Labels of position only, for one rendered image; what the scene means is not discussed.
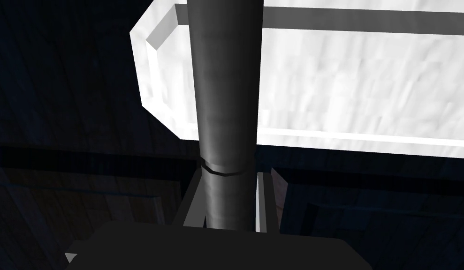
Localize dark wooden cupboard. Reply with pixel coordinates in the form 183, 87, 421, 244
0, 144, 464, 270

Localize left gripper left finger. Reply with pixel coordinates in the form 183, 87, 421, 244
173, 167, 207, 229

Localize white bevelled slab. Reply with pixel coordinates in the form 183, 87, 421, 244
129, 0, 464, 160

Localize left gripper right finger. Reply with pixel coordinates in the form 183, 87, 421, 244
255, 168, 280, 234

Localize grey cylindrical bar handle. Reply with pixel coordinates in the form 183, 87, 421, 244
186, 0, 264, 231

